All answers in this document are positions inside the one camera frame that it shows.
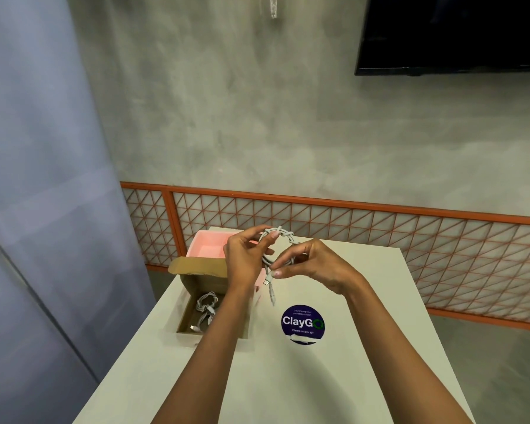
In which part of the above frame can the person's left hand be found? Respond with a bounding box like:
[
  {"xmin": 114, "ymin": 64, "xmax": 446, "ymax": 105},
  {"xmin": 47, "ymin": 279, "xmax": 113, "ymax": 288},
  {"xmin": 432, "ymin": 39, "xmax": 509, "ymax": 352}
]
[{"xmin": 223, "ymin": 225, "xmax": 276, "ymax": 293}]

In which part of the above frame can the white table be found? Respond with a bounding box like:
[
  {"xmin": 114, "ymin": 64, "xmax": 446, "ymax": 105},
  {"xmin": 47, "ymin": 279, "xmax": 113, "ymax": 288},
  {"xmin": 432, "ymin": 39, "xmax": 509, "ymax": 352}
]
[{"xmin": 72, "ymin": 226, "xmax": 477, "ymax": 424}]

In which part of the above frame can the round dark blue sticker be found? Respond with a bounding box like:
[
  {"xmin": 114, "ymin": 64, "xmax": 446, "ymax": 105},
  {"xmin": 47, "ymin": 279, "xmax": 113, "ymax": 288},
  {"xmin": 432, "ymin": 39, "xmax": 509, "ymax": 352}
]
[{"xmin": 281, "ymin": 304, "xmax": 325, "ymax": 345}]

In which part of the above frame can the person's left forearm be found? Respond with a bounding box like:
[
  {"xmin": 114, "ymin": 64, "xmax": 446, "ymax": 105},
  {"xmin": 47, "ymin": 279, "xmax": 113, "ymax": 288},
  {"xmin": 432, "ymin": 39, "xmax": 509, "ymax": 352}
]
[{"xmin": 151, "ymin": 284, "xmax": 254, "ymax": 424}]

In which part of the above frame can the person's right hand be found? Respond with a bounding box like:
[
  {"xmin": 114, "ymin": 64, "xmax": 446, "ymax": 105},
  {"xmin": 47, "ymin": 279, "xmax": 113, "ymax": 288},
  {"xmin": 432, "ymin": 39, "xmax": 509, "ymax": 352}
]
[{"xmin": 269, "ymin": 238, "xmax": 363, "ymax": 297}]

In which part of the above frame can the white charging cable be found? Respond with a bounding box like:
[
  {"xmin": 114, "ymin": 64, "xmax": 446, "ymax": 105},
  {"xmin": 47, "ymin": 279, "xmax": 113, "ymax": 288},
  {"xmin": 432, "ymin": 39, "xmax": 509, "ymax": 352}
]
[{"xmin": 257, "ymin": 226, "xmax": 297, "ymax": 306}]

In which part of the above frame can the brown cardboard box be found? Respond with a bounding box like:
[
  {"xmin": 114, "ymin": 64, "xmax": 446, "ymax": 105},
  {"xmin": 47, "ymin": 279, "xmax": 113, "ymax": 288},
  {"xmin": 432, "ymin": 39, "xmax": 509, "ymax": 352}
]
[{"xmin": 168, "ymin": 256, "xmax": 253, "ymax": 339}]

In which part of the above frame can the white cable bundle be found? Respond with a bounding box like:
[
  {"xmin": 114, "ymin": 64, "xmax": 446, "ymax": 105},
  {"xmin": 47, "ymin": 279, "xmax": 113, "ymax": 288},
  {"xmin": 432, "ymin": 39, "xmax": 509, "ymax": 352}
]
[{"xmin": 189, "ymin": 291, "xmax": 223, "ymax": 332}]

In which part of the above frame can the orange lattice railing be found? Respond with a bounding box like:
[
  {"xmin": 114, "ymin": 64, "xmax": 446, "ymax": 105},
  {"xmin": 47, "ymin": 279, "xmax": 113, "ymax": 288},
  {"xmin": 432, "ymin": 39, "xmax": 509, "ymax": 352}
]
[{"xmin": 120, "ymin": 181, "xmax": 530, "ymax": 334}]

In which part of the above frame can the black wall television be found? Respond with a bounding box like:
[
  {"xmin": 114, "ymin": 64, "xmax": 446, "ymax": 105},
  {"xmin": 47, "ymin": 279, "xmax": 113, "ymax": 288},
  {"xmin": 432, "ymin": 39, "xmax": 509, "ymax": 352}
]
[{"xmin": 355, "ymin": 0, "xmax": 530, "ymax": 77}]

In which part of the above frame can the person's right forearm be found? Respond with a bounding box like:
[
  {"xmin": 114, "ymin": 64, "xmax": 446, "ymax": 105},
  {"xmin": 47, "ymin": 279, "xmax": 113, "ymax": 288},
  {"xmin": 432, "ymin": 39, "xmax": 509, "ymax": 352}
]
[{"xmin": 344, "ymin": 278, "xmax": 472, "ymax": 424}]

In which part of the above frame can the pink box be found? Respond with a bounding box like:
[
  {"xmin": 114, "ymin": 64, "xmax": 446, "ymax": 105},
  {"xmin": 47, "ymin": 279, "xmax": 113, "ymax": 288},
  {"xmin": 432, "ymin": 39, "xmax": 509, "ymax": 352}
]
[{"xmin": 186, "ymin": 230, "xmax": 268, "ymax": 293}]

